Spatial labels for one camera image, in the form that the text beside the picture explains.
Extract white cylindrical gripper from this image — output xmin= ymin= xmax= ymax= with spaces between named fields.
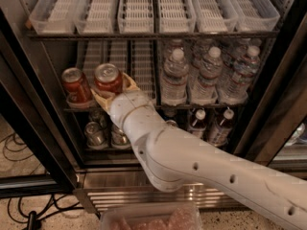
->
xmin=91 ymin=73 xmax=166 ymax=144

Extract red coke can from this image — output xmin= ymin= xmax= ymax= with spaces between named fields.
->
xmin=94 ymin=63 xmax=123 ymax=94
xmin=61 ymin=67 xmax=94 ymax=109

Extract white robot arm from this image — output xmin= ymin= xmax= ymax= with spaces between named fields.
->
xmin=91 ymin=75 xmax=307 ymax=230

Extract silver can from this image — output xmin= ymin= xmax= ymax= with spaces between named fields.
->
xmin=84 ymin=122 xmax=107 ymax=150
xmin=111 ymin=125 xmax=130 ymax=150

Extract silver can far left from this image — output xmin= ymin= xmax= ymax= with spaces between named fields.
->
xmin=84 ymin=122 xmax=107 ymax=150

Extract top shelf tray three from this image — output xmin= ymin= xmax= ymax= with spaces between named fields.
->
xmin=117 ymin=0 xmax=154 ymax=34

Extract top shelf tray two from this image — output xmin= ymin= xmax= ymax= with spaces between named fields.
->
xmin=74 ymin=0 xmax=118 ymax=35

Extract top shelf tray four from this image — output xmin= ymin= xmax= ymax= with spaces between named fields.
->
xmin=157 ymin=0 xmax=196 ymax=34

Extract top shelf tray one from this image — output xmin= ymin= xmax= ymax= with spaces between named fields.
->
xmin=30 ymin=0 xmax=79 ymax=35

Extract fridge door left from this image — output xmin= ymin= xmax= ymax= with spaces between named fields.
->
xmin=0 ymin=11 xmax=77 ymax=198

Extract top shelf tray five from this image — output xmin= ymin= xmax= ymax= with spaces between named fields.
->
xmin=192 ymin=0 xmax=238 ymax=33

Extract top shelf tray six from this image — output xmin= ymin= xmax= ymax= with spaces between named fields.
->
xmin=230 ymin=0 xmax=280 ymax=32

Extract front left water bottle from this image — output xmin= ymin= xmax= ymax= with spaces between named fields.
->
xmin=161 ymin=48 xmax=189 ymax=106

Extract water bottle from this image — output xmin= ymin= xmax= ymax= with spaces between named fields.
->
xmin=190 ymin=46 xmax=224 ymax=104
xmin=161 ymin=48 xmax=189 ymax=106
xmin=218 ymin=46 xmax=260 ymax=105

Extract front middle water bottle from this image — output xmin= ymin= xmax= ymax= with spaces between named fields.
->
xmin=190 ymin=46 xmax=224 ymax=104

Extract dark drink bottle left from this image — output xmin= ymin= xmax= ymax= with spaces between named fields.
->
xmin=187 ymin=109 xmax=207 ymax=139

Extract dark drink bottle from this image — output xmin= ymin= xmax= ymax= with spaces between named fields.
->
xmin=207 ymin=108 xmax=234 ymax=147
xmin=187 ymin=109 xmax=207 ymax=139

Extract dark drink bottle right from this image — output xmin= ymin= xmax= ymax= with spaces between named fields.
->
xmin=207 ymin=108 xmax=234 ymax=147

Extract front right water bottle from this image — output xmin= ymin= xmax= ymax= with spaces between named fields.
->
xmin=218 ymin=46 xmax=260 ymax=105

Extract clear plastic bin foreground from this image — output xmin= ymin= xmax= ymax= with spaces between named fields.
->
xmin=99 ymin=202 xmax=203 ymax=230

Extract black floor cables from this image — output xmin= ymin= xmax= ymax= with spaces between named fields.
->
xmin=0 ymin=131 xmax=84 ymax=230

